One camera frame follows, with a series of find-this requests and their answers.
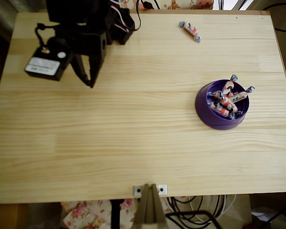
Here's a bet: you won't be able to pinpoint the white floor cable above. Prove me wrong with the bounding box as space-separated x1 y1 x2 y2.
212 194 237 220

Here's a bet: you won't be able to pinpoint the red white servo wires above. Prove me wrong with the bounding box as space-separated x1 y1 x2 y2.
109 0 131 33

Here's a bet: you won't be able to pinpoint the black camera cable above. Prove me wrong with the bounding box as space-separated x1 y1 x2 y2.
34 0 142 50

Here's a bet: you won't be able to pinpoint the silver metal bracket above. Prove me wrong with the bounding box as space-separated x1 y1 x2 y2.
133 184 168 196

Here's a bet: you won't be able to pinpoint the tan camera stand post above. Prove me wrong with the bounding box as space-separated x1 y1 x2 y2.
133 183 169 225

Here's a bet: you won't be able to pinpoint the purple plastic bowl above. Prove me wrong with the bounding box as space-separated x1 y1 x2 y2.
194 79 251 131

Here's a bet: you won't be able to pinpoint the black table leg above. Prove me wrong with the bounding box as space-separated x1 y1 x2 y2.
110 199 122 229

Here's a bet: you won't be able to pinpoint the black camera box with label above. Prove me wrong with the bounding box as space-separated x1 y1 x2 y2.
23 37 74 82

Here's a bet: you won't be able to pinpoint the black floor cable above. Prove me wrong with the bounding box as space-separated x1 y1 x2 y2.
169 195 205 226

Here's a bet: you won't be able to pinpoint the floral fabric cushion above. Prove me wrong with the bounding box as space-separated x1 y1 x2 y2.
61 198 174 229
133 0 215 10

